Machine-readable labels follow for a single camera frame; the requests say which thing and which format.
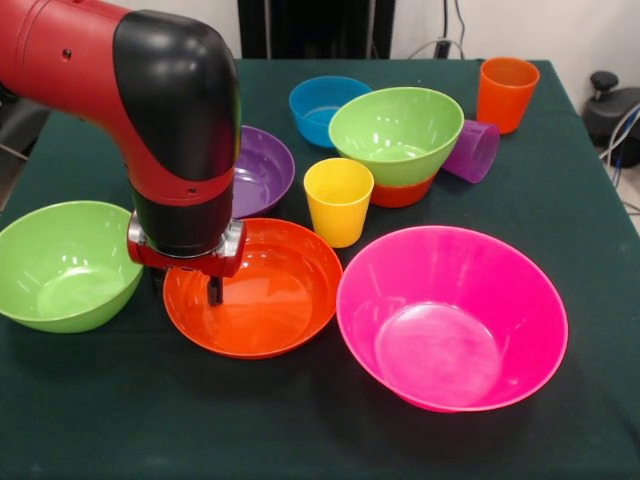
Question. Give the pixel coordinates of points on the green plastic bowl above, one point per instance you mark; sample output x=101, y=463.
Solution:
x=395, y=125
x=65, y=265

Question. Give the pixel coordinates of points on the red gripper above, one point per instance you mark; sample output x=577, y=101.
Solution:
x=190, y=264

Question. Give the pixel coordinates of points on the black chair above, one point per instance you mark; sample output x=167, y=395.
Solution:
x=17, y=137

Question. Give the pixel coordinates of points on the purple plastic cup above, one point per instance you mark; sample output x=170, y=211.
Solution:
x=472, y=155

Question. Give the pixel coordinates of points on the purple plastic bowl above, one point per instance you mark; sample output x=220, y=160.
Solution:
x=265, y=170

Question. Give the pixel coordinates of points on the pink plastic bowl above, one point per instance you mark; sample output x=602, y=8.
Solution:
x=450, y=320

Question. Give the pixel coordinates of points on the dark green tablecloth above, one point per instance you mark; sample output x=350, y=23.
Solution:
x=150, y=410

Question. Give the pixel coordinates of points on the orange plastic cup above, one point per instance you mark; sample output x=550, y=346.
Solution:
x=505, y=105

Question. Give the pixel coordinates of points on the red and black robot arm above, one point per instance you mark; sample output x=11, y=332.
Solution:
x=160, y=110

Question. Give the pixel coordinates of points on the yellow plastic cup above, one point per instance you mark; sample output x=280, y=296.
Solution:
x=340, y=210

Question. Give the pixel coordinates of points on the large orange plastic bowl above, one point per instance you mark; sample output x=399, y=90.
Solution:
x=270, y=315

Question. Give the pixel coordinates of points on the small orange plastic bowl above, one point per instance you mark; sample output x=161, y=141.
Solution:
x=400, y=196

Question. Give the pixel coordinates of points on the black power plug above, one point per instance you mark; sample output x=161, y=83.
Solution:
x=442, y=49

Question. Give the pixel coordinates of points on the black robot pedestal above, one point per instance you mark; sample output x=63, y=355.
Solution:
x=320, y=25

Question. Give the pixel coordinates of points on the blue plastic bowl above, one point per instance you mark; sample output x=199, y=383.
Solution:
x=312, y=112

